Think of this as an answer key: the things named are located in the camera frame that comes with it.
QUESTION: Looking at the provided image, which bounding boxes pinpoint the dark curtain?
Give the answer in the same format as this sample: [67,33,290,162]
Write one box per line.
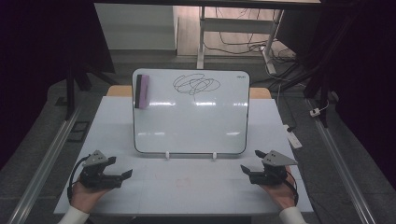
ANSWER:
[0,0,116,171]
[276,0,396,190]

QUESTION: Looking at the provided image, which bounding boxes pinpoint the black floor plate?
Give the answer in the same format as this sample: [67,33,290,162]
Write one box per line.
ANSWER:
[66,120,92,144]

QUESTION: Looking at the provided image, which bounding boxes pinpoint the black floor cables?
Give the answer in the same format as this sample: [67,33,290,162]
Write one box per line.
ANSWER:
[204,7,310,91]

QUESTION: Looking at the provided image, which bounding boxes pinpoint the person's left hand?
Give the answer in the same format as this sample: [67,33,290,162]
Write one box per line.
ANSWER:
[70,179,110,215]

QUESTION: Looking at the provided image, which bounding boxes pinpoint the white whiteboard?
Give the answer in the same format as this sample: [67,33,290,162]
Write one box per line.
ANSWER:
[131,68,251,156]

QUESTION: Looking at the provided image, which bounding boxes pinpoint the wooden table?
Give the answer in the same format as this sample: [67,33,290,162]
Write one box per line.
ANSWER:
[106,85,273,100]

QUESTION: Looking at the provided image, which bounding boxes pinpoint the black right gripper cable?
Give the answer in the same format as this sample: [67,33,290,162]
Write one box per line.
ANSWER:
[283,169,300,207]

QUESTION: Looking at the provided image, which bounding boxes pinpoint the purple whiteboard eraser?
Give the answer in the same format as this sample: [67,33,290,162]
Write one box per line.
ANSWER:
[134,74,150,110]

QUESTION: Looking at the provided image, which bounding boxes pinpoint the person's right hand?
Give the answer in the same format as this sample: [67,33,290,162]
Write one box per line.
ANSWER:
[261,165,297,212]

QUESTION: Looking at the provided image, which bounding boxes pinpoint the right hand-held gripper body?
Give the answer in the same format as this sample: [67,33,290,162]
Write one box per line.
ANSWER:
[248,149,299,186]

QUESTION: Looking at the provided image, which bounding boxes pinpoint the white-legged desk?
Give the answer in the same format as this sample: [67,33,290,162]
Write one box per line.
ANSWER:
[92,0,322,76]

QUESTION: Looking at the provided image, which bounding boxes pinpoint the black metal stand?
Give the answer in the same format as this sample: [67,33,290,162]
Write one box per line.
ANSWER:
[55,60,120,121]
[269,12,362,129]

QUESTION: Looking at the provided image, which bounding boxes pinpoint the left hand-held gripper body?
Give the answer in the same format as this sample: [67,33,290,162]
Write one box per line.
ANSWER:
[78,149,123,189]

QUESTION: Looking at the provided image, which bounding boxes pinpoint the aluminium rail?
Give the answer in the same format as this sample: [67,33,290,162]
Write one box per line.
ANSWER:
[306,98,377,224]
[7,104,83,224]

